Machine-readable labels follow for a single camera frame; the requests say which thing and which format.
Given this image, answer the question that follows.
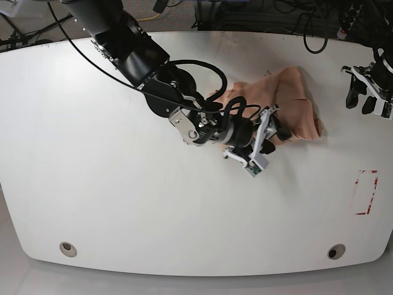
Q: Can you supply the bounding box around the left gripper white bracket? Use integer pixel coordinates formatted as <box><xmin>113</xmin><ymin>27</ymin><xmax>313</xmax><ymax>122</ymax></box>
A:
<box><xmin>341</xmin><ymin>63</ymin><xmax>392</xmax><ymax>114</ymax></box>

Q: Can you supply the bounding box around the white power strip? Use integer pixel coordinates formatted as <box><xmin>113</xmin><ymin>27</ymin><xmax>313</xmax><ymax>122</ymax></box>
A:
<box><xmin>337</xmin><ymin>1</ymin><xmax>363</xmax><ymax>40</ymax></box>

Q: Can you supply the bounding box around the red tape rectangle marking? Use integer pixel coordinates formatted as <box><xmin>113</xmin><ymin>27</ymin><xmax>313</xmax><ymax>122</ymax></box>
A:
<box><xmin>351</xmin><ymin>170</ymin><xmax>379</xmax><ymax>216</ymax></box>

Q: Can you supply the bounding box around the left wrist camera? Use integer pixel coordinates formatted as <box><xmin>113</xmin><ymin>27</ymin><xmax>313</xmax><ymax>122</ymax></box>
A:
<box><xmin>373</xmin><ymin>100</ymin><xmax>392</xmax><ymax>120</ymax></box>

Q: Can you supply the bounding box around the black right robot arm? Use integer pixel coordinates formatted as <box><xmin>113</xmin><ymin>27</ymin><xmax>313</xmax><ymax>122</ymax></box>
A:
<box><xmin>65</xmin><ymin>1</ymin><xmax>290</xmax><ymax>176</ymax></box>

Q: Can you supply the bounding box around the right table grommet hole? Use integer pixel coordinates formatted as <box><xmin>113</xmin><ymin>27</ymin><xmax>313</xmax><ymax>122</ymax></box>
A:
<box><xmin>327</xmin><ymin>244</ymin><xmax>346</xmax><ymax>260</ymax></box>

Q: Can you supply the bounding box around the peach T-shirt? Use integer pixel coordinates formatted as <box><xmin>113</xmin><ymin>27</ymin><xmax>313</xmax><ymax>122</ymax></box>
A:
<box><xmin>217</xmin><ymin>66</ymin><xmax>323</xmax><ymax>146</ymax></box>

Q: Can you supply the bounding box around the table grommet hole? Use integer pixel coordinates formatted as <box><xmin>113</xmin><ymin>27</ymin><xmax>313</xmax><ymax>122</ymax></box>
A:
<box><xmin>60</xmin><ymin>242</ymin><xmax>77</xmax><ymax>258</ymax></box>
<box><xmin>327</xmin><ymin>244</ymin><xmax>346</xmax><ymax>260</ymax></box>

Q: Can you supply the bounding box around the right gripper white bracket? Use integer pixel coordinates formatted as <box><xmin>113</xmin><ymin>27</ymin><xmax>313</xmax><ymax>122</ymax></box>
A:
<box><xmin>224</xmin><ymin>106</ymin><xmax>292</xmax><ymax>169</ymax></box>

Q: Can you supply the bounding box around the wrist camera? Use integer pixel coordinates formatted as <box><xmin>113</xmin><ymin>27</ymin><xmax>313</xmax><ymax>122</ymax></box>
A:
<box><xmin>373</xmin><ymin>100</ymin><xmax>392</xmax><ymax>120</ymax></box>
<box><xmin>244</xmin><ymin>154</ymin><xmax>269</xmax><ymax>178</ymax></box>

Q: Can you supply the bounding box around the yellow cable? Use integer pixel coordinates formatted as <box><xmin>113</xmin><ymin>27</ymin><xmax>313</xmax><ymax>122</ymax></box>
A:
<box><xmin>136</xmin><ymin>10</ymin><xmax>162</xmax><ymax>23</ymax></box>

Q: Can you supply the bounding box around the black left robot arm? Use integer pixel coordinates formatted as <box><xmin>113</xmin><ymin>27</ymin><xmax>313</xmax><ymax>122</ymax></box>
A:
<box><xmin>338</xmin><ymin>1</ymin><xmax>392</xmax><ymax>120</ymax></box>

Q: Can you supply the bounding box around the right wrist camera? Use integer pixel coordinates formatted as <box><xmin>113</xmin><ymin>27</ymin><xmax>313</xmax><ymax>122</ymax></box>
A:
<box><xmin>244</xmin><ymin>154</ymin><xmax>269</xmax><ymax>178</ymax></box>

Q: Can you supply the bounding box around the left table grommet hole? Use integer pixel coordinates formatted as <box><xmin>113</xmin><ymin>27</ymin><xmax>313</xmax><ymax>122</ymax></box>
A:
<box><xmin>60</xmin><ymin>242</ymin><xmax>77</xmax><ymax>258</ymax></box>

